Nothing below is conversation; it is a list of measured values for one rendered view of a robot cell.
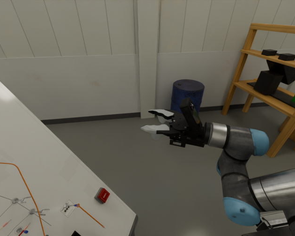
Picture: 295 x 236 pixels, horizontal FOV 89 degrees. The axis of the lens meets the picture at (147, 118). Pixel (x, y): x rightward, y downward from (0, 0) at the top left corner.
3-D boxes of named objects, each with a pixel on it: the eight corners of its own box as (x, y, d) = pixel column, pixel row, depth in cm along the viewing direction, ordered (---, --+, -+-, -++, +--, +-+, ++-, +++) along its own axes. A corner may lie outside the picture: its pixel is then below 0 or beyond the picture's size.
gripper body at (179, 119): (167, 144, 51) (204, 152, 48) (168, 127, 45) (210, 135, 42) (171, 129, 56) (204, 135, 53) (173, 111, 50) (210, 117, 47)
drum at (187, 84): (189, 115, 334) (197, 77, 284) (200, 130, 289) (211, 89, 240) (165, 117, 327) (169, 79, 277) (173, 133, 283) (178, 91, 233)
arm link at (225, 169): (216, 187, 49) (226, 165, 43) (214, 160, 58) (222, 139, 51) (242, 194, 47) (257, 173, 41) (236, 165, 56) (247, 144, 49)
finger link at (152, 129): (141, 143, 49) (169, 142, 49) (140, 132, 45) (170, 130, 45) (141, 136, 51) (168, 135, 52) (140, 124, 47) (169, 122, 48)
